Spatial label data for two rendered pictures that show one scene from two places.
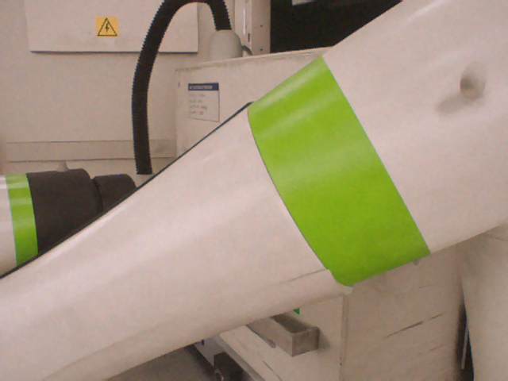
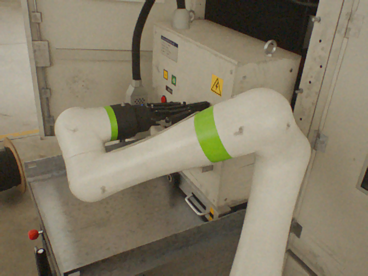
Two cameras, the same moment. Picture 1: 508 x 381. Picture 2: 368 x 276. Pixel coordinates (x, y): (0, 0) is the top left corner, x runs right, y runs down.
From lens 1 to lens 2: 0.55 m
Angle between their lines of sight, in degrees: 16
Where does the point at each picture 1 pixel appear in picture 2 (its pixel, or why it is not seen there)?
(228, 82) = (183, 46)
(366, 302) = not seen: hidden behind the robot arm
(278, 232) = (199, 152)
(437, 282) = not seen: hidden behind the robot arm
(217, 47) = (178, 19)
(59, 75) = (85, 11)
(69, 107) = (90, 30)
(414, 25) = (232, 113)
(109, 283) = (156, 158)
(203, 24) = not seen: outside the picture
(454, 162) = (236, 144)
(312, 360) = (210, 174)
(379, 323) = (237, 162)
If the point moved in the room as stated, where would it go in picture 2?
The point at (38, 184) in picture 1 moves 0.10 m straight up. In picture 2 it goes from (117, 112) to (116, 74)
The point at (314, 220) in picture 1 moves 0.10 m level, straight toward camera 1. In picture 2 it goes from (207, 151) to (201, 179)
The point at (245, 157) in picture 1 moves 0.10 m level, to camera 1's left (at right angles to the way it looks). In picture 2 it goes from (193, 134) to (142, 131)
